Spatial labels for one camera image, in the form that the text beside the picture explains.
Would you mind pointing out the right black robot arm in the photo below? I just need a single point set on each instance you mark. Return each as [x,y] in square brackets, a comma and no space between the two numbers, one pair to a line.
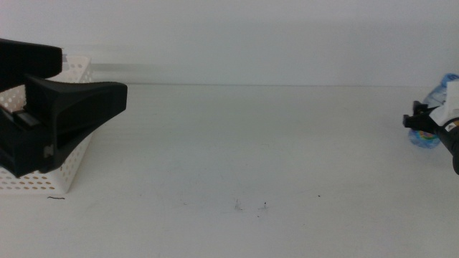
[452,147]

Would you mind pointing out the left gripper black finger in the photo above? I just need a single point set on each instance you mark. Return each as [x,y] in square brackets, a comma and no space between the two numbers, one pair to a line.
[28,59]
[82,100]

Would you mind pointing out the white perforated plastic basket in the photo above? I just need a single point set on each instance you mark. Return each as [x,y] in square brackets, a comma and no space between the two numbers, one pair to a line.
[68,175]

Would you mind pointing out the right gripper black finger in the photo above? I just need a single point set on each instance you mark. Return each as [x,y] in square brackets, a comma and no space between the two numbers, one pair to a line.
[420,109]

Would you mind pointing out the small water bottle blue label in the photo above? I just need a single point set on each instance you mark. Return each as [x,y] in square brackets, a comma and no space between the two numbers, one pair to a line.
[425,139]

